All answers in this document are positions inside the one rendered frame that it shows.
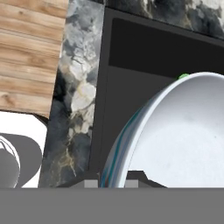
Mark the green avocado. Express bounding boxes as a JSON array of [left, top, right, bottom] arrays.
[[178, 73, 191, 81]]

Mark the white bowl with teal stripes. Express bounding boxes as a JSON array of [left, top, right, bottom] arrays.
[[99, 71, 224, 189]]

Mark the black sink basin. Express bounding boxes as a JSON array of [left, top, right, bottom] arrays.
[[88, 6, 224, 189]]

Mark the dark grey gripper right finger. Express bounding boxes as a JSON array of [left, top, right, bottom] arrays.
[[124, 170, 168, 189]]

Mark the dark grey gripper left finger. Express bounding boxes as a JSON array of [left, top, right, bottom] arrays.
[[57, 171, 102, 189]]

